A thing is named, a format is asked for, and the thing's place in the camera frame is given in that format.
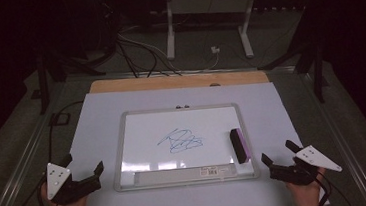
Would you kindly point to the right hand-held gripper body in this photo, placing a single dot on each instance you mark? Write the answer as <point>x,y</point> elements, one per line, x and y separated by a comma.
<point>314,158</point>

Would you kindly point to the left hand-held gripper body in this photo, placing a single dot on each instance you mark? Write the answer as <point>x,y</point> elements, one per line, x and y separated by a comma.
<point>59,180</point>

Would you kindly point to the purple and black whiteboard eraser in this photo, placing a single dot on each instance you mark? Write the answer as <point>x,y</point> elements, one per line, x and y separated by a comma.
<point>240,146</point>

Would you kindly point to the silver framed whiteboard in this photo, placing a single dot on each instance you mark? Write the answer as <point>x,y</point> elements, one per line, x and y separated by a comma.
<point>146,133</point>

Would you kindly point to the person's right hand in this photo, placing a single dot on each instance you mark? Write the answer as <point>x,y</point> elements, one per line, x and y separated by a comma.
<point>308,195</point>

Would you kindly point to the black square floor plate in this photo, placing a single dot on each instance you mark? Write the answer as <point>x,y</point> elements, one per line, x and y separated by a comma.
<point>59,119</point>

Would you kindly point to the large white sheet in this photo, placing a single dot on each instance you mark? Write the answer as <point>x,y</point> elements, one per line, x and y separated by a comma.
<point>99,123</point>

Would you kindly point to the black tripod stand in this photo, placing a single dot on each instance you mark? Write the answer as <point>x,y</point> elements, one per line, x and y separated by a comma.
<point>43,85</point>
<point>317,71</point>

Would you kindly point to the white plug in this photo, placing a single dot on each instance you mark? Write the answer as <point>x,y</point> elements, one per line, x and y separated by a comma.
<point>215,50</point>

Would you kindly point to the dark equipment with red light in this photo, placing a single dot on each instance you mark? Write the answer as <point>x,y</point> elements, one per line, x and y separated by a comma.
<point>96,20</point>

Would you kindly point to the grey metal stand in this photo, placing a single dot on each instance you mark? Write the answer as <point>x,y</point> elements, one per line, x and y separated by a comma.
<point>209,5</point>

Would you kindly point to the metal floor rail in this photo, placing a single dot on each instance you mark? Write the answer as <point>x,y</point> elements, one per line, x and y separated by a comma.
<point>16,174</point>
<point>338,136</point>

